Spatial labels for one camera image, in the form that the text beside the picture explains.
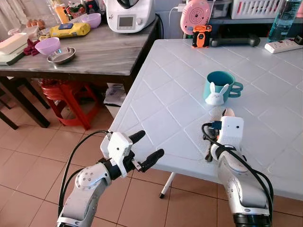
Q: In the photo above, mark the light wooden spoon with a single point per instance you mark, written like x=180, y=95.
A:
x=229, y=112

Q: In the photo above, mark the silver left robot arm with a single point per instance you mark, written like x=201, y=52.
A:
x=85, y=189

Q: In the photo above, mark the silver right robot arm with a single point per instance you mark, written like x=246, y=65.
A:
x=241, y=184

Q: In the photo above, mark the white table leg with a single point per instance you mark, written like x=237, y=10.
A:
x=167, y=185

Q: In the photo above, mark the white bag under table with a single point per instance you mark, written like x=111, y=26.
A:
x=115, y=97

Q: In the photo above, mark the red plastic stool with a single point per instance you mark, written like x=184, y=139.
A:
x=71, y=97

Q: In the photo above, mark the grey-topped dark wooden table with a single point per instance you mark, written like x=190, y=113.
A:
x=109, y=54

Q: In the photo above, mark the teal mug with white rabbit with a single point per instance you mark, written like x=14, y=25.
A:
x=220, y=84

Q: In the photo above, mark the steel bowl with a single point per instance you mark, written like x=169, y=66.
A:
x=61, y=56

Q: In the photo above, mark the orange and black device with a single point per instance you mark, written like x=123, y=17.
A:
x=201, y=37

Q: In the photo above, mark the white kitchen machine with display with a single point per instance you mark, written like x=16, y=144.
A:
x=130, y=16

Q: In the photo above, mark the purple plastic bowl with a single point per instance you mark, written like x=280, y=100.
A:
x=92, y=20
x=47, y=45

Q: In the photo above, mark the yellow food package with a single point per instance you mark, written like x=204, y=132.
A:
x=70, y=30

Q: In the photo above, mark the pink round fan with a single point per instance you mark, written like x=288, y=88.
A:
x=195, y=15

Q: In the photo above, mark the dark red cloth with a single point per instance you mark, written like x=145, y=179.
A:
x=31, y=47

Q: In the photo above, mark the orange bottle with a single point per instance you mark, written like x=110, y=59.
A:
x=61, y=13

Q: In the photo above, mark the white flat box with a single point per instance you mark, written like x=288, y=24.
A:
x=12, y=44

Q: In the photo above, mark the white power strip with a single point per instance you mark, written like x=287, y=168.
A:
x=283, y=46

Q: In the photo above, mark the white plastic basket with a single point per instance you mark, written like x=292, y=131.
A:
x=258, y=8

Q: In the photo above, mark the blue transparent water bottle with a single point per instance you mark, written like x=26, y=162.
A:
x=284, y=21

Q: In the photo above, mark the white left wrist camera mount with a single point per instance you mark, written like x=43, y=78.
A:
x=118, y=146

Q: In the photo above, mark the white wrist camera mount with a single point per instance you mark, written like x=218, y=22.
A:
x=232, y=131
x=118, y=146

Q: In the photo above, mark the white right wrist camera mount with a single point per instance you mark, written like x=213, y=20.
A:
x=232, y=131

